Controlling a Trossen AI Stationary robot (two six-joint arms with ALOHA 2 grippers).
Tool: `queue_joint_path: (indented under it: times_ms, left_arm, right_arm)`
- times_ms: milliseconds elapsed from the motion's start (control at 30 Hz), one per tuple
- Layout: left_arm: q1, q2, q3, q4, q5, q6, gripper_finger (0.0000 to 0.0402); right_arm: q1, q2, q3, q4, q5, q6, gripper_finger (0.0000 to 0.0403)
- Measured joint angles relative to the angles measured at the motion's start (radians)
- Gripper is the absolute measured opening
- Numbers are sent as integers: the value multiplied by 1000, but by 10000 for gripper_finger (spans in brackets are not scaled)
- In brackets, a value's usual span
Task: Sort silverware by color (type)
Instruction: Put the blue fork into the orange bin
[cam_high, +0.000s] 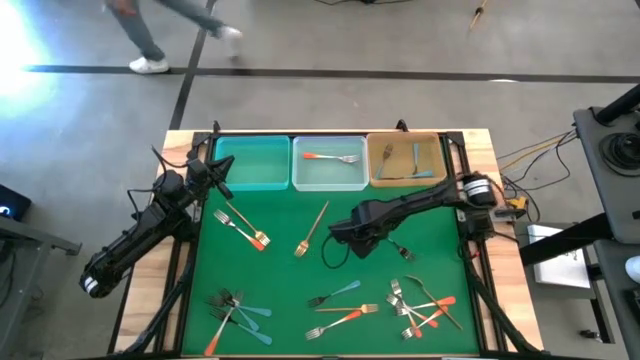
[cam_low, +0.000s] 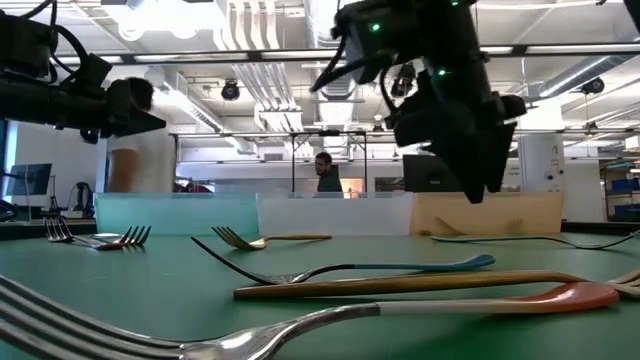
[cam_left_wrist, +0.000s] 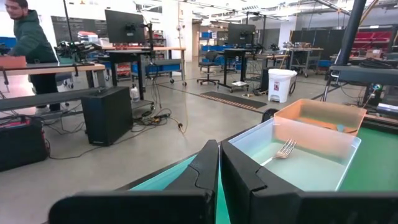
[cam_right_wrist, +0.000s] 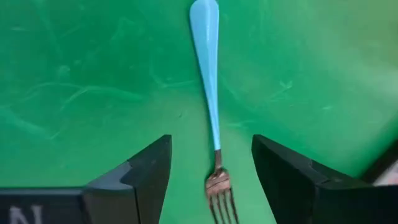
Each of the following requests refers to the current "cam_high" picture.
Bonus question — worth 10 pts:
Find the black aluminium table frame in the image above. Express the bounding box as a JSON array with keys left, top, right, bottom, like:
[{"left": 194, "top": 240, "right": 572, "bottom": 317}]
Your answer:
[{"left": 107, "top": 119, "right": 540, "bottom": 359}]

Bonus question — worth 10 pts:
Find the black electronic box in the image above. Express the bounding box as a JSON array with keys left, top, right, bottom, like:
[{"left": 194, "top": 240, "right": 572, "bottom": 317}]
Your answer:
[{"left": 0, "top": 184, "right": 32, "bottom": 222}]

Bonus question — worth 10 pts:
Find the black floor cable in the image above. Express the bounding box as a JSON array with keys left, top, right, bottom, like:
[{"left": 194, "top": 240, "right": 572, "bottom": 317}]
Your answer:
[{"left": 499, "top": 128, "right": 577, "bottom": 194}]

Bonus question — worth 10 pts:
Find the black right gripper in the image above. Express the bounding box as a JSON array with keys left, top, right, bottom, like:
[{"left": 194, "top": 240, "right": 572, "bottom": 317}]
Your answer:
[{"left": 328, "top": 199, "right": 399, "bottom": 243}]

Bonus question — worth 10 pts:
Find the grey equipment cart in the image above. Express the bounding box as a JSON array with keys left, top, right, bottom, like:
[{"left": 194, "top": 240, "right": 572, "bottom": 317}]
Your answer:
[{"left": 572, "top": 106, "right": 640, "bottom": 246}]

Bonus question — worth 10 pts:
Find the person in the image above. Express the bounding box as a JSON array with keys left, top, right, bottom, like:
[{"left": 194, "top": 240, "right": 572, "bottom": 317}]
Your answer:
[{"left": 102, "top": 0, "right": 245, "bottom": 76}]

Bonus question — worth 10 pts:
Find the black pole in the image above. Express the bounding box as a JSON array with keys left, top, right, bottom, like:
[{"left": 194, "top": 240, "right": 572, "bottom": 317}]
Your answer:
[{"left": 594, "top": 82, "right": 640, "bottom": 126}]

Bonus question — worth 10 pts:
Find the teal plastic bin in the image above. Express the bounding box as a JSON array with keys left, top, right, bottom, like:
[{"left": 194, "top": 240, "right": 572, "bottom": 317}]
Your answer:
[{"left": 213, "top": 135, "right": 292, "bottom": 192}]

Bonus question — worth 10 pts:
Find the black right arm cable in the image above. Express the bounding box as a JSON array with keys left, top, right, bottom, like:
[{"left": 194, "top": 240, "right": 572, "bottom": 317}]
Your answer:
[{"left": 320, "top": 232, "right": 353, "bottom": 270}]

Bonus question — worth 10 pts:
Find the black cable coil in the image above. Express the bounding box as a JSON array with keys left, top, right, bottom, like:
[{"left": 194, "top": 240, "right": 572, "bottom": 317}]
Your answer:
[{"left": 598, "top": 130, "right": 640, "bottom": 171}]

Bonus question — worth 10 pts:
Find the silver fork orange handle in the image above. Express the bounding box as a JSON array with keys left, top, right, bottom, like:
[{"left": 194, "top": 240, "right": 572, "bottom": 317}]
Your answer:
[
  {"left": 213, "top": 209, "right": 267, "bottom": 253},
  {"left": 393, "top": 296, "right": 458, "bottom": 318},
  {"left": 389, "top": 278, "right": 424, "bottom": 340},
  {"left": 385, "top": 293, "right": 440, "bottom": 330},
  {"left": 400, "top": 306, "right": 449, "bottom": 342},
  {"left": 304, "top": 309, "right": 363, "bottom": 342},
  {"left": 203, "top": 292, "right": 242, "bottom": 358},
  {"left": 302, "top": 151, "right": 361, "bottom": 165}
]

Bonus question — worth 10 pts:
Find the dark grey cabinet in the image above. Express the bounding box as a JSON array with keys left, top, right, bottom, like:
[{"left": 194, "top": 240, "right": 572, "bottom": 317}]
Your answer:
[{"left": 592, "top": 238, "right": 640, "bottom": 346}]

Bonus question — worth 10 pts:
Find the yellow cable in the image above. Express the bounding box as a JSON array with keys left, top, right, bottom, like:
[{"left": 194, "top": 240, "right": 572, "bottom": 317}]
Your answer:
[{"left": 497, "top": 130, "right": 576, "bottom": 174}]

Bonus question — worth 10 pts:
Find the grey side table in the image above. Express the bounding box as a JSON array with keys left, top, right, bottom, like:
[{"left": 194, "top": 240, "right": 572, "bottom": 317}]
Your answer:
[{"left": 0, "top": 214, "right": 82, "bottom": 360}]

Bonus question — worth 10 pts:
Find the clear white plastic bin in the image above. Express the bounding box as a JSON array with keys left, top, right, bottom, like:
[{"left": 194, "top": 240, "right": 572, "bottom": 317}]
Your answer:
[{"left": 291, "top": 135, "right": 370, "bottom": 193}]

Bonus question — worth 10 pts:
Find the orange plastic bin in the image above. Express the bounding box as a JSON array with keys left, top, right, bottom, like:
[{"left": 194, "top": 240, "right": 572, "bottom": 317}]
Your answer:
[{"left": 366, "top": 131, "right": 448, "bottom": 189}]

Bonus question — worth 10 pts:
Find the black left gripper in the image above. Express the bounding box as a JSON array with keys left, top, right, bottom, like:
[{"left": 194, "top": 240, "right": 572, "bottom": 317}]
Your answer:
[{"left": 185, "top": 155, "right": 235, "bottom": 197}]

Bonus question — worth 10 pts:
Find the black stand beam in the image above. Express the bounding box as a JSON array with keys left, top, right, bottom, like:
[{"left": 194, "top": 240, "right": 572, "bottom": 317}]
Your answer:
[{"left": 518, "top": 213, "right": 617, "bottom": 267}]

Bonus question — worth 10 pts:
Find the yellow connector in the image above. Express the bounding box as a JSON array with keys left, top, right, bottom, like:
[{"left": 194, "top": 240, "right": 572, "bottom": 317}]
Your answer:
[{"left": 503, "top": 195, "right": 530, "bottom": 215}]

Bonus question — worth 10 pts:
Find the white box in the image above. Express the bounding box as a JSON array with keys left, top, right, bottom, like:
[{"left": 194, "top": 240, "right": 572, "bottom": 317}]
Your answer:
[{"left": 527, "top": 223, "right": 592, "bottom": 290}]

